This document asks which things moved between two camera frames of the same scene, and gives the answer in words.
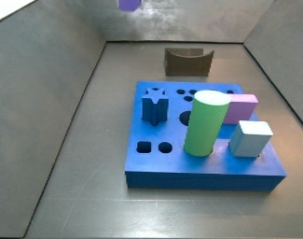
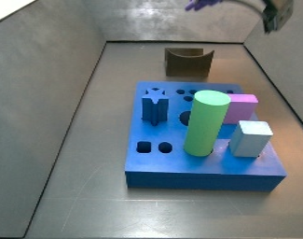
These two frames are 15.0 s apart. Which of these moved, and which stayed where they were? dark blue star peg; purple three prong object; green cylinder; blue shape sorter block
Moved: purple three prong object
Stayed: green cylinder; blue shape sorter block; dark blue star peg
